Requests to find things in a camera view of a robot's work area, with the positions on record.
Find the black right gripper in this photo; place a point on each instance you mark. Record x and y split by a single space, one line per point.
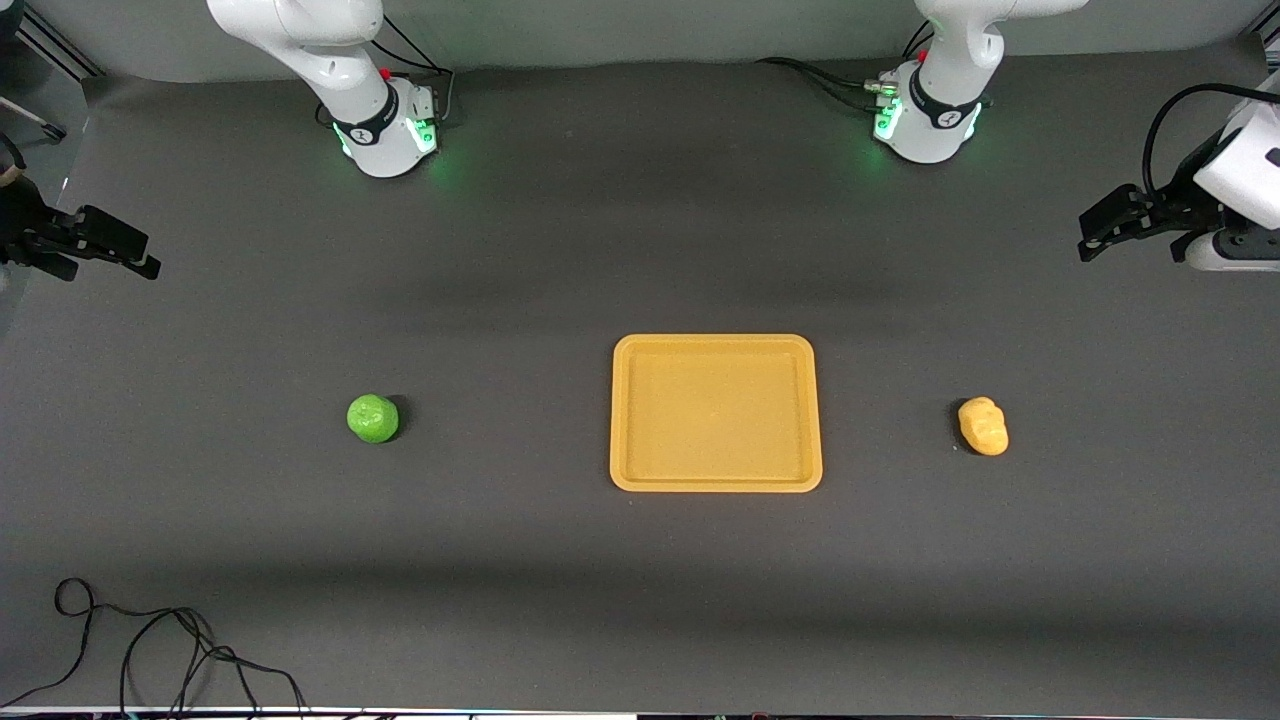
22 229

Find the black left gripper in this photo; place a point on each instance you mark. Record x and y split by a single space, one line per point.
1183 209

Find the yellow potato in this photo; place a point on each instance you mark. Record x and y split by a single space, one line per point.
984 427

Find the green apple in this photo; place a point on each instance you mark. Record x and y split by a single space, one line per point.
372 418

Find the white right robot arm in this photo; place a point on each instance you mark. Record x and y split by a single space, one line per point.
330 60

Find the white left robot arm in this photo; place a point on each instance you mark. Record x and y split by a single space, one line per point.
940 100

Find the orange plastic tray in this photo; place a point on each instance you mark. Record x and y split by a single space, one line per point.
715 415

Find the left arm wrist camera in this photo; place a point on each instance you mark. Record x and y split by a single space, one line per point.
1230 258

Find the aluminium frame profile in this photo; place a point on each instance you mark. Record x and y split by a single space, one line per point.
1268 45
60 48

